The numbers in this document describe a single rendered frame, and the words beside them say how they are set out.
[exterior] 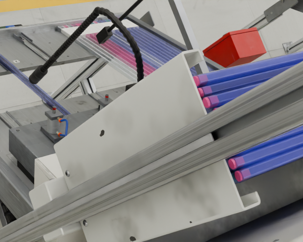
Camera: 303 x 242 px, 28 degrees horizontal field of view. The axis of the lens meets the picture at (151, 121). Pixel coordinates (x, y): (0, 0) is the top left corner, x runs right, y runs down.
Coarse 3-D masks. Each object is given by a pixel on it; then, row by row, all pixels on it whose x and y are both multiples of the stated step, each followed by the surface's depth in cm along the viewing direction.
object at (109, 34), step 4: (104, 28) 128; (100, 32) 129; (104, 32) 128; (108, 32) 128; (96, 36) 131; (100, 36) 130; (104, 36) 128; (108, 36) 128; (100, 40) 130; (104, 40) 130
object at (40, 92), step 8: (0, 56) 146; (8, 64) 142; (16, 72) 139; (24, 80) 137; (32, 88) 134; (40, 88) 134; (40, 96) 132; (48, 96) 131; (48, 104) 130; (56, 104) 128; (64, 112) 125
